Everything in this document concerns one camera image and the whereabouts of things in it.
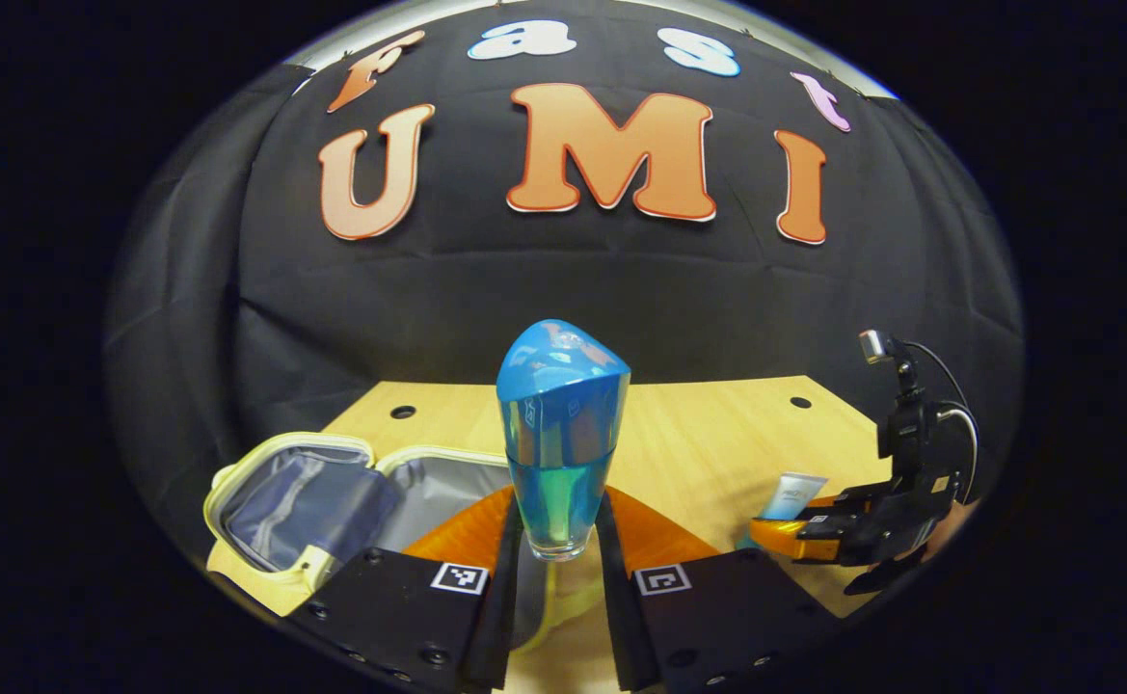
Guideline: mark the blue-capped clear bottle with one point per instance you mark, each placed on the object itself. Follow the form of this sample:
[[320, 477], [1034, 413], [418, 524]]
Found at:
[[563, 434]]

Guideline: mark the black backdrop cloth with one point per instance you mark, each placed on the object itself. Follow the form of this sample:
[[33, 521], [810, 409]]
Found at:
[[524, 289]]

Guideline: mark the white and blue tube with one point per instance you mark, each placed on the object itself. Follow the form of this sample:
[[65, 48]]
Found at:
[[794, 493]]

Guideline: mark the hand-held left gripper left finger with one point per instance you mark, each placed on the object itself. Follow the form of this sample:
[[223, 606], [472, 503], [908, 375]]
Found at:
[[505, 617]]

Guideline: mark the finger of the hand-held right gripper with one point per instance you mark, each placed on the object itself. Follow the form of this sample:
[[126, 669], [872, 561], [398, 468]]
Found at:
[[785, 540], [872, 501]]

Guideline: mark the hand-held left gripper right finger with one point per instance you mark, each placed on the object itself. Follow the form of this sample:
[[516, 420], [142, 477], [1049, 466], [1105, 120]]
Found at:
[[621, 617]]

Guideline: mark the pale yellow suitcase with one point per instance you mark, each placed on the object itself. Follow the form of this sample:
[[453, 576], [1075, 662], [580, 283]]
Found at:
[[303, 501]]

